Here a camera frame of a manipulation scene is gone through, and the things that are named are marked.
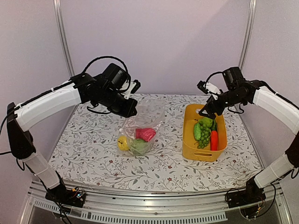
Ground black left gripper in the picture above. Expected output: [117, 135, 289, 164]
[99, 87, 138, 118]

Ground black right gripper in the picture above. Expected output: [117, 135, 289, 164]
[199, 88, 245, 119]

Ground yellow toy lemon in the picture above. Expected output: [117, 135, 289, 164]
[117, 136, 129, 151]

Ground clear zip top bag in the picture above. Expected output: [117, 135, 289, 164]
[118, 98, 165, 156]

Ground red toy bell pepper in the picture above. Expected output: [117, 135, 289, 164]
[135, 128, 156, 142]

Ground green toy apple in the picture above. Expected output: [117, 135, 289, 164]
[129, 139, 149, 155]

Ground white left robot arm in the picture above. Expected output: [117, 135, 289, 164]
[7, 63, 141, 203]

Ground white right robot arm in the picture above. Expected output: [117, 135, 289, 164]
[197, 67, 299, 203]

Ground green toy leafy vegetable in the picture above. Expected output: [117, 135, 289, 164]
[199, 117, 217, 131]

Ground yellow plastic basket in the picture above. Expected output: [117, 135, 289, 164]
[182, 104, 227, 162]

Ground green toy cucumber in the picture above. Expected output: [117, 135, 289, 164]
[193, 123, 201, 141]

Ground green toy grape bunch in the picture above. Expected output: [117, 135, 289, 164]
[198, 125, 211, 149]

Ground orange toy carrot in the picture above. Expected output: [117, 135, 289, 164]
[210, 131, 218, 151]

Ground floral patterned table mat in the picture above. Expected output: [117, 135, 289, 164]
[49, 95, 263, 191]

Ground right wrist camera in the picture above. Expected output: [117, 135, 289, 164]
[197, 80, 209, 94]

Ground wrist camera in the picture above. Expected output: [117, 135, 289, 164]
[197, 80, 209, 94]
[131, 79, 141, 94]

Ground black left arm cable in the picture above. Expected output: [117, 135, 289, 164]
[82, 55, 129, 75]

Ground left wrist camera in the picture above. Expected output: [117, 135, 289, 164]
[131, 79, 141, 94]

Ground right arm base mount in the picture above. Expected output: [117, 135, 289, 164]
[225, 177, 266, 219]

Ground aluminium front rail base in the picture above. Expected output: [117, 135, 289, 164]
[19, 180, 295, 224]

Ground left aluminium corner post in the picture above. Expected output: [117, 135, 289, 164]
[53, 0, 75, 77]

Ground aluminium corner post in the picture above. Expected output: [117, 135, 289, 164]
[239, 0, 257, 70]
[53, 0, 75, 77]

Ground right aluminium corner post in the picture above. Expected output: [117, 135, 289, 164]
[239, 0, 257, 70]

